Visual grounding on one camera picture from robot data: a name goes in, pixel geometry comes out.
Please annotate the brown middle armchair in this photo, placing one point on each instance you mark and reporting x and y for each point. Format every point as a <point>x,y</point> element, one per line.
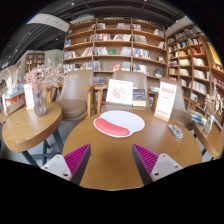
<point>139,81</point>

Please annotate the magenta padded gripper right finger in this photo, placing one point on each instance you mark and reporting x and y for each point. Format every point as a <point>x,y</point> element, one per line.
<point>153,166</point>

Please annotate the dark book on chair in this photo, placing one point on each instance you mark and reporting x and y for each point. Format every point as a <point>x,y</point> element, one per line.
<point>139,97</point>

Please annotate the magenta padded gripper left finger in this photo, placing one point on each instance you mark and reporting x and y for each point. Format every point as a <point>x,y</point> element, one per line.
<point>70,167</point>

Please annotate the grey computer mouse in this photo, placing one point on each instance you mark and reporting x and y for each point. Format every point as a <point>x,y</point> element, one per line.
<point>176,131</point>

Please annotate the white red standing sign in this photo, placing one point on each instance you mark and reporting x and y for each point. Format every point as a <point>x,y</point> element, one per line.
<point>165,101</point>

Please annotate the glass vase with dried flowers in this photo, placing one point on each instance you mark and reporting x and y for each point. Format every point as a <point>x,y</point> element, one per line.
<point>40,78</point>

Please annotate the large wooden bookshelf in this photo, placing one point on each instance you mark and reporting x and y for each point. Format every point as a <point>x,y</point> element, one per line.
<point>114,43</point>

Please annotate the brown left armchair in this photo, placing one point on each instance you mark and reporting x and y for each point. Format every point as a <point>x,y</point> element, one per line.
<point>76,95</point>

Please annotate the white sign on left table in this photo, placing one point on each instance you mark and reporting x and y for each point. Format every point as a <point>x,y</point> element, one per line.
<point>29,96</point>

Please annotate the glass vase flowers right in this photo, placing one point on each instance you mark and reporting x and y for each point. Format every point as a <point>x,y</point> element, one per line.
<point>214,105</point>

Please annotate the wooden right table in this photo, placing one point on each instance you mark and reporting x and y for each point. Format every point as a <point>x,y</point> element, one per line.
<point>212,142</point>

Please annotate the round wooden centre table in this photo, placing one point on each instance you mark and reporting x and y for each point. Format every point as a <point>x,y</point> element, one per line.
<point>111,165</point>

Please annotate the round wooden left table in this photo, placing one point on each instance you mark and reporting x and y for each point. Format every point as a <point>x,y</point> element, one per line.
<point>24,130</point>

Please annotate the white mouse pad red rest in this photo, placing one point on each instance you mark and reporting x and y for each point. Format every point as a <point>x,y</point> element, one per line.
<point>119,124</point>

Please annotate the white framed picture card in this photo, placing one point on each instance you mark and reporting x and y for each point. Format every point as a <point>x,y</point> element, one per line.
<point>120,92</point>

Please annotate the distant left bookshelf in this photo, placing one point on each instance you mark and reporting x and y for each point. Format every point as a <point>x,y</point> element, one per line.
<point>34,59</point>

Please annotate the right wooden bookshelf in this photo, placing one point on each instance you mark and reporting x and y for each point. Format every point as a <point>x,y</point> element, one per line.
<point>194,63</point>

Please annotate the round wooden table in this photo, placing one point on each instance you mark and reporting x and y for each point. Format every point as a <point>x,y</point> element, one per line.
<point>24,130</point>
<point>111,165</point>

